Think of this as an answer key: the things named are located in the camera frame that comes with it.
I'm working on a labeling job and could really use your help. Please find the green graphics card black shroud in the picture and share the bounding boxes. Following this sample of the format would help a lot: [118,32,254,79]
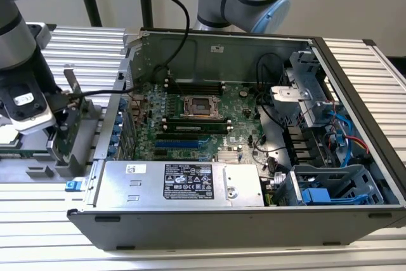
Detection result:
[47,67,93,168]

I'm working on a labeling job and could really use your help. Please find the grey parts rack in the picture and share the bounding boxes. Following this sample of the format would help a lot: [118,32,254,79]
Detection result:
[0,98,107,185]

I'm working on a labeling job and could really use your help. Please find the silver CPU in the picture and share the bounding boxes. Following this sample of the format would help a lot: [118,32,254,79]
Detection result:
[0,128,20,149]

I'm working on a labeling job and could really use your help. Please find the blue plastic clip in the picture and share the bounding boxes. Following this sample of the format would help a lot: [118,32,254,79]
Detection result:
[65,180,82,193]

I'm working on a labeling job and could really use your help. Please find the silver power supply unit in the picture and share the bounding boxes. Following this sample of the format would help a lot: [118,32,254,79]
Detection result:
[94,160,266,209]

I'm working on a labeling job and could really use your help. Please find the black expansion slot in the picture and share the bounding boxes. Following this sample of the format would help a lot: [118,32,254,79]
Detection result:
[155,133,201,142]

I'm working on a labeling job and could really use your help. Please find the CPU socket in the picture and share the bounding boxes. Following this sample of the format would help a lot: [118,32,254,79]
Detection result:
[179,95,223,118]

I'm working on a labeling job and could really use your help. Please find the blue expansion slot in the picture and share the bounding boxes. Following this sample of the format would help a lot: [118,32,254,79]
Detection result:
[155,141,200,150]

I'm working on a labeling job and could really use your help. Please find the green RAM stick white label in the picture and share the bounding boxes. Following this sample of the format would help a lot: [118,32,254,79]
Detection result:
[164,123,230,134]

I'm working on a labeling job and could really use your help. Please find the silver chipset heat sink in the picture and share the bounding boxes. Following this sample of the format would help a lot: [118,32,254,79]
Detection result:
[217,150,239,162]

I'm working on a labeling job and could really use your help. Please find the green motherboard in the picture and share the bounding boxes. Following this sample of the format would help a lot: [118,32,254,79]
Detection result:
[126,79,270,162]

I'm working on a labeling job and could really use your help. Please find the black open PC case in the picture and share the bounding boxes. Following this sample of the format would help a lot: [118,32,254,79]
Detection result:
[66,26,406,251]

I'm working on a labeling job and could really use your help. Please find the silver metal drive cage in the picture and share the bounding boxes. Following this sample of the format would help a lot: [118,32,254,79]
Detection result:
[269,49,339,128]

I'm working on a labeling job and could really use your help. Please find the grey plastic disk bay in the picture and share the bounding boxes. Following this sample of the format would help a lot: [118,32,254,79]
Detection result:
[274,163,385,208]

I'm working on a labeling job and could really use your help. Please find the black camera cable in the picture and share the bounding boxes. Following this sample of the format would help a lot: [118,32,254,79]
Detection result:
[65,0,191,100]

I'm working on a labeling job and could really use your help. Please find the black power wire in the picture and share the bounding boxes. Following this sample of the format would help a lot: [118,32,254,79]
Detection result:
[256,52,282,109]

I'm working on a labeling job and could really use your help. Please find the black fan duct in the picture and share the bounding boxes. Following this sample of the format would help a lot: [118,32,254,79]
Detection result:
[283,124,323,166]

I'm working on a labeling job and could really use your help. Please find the blue disk bay handle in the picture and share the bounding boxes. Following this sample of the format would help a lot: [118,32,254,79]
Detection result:
[302,187,331,206]

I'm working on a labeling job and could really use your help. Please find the blue data wire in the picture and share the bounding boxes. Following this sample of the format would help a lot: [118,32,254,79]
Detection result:
[328,109,353,168]

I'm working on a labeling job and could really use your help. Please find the red data wire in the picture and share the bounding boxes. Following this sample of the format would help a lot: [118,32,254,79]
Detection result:
[344,135,369,155]

